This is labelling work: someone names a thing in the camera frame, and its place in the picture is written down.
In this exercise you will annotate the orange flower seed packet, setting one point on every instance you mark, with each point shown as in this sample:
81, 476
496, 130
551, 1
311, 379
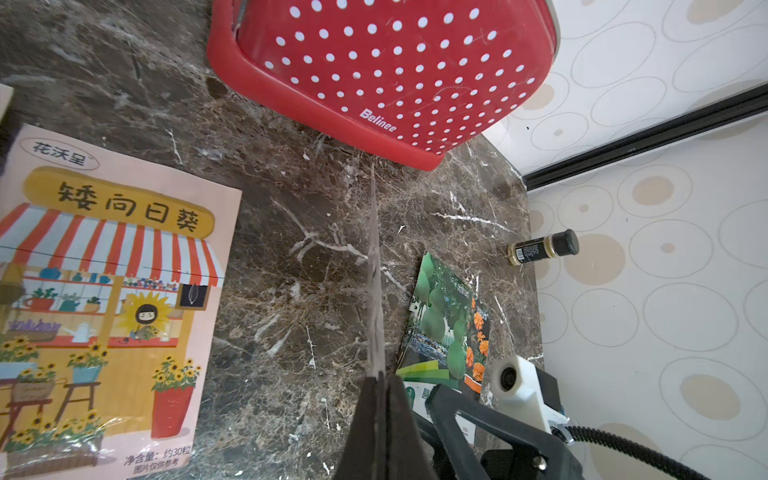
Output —
477, 346

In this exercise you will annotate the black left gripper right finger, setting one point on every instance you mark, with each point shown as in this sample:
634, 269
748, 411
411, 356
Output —
405, 457

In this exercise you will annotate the green pea seed packet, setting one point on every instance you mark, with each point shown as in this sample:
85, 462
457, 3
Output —
375, 334

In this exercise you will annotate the red polka dot toaster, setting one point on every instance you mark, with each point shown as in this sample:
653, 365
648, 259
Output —
404, 80

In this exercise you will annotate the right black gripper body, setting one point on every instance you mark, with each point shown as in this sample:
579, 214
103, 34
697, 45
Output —
473, 441

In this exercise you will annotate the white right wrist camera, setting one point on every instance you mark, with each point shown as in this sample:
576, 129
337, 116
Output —
527, 393

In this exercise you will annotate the white green-text seed packet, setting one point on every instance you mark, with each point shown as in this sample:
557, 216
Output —
436, 350

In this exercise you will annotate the black right corner post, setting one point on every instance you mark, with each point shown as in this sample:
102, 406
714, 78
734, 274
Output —
720, 114

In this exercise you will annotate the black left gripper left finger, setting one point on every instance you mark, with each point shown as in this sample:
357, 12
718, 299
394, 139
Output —
365, 452

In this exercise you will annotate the small dark spice bottle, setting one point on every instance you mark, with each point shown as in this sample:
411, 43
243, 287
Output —
556, 245

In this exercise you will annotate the white orange-text seed packet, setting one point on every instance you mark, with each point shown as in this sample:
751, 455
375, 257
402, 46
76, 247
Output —
112, 269

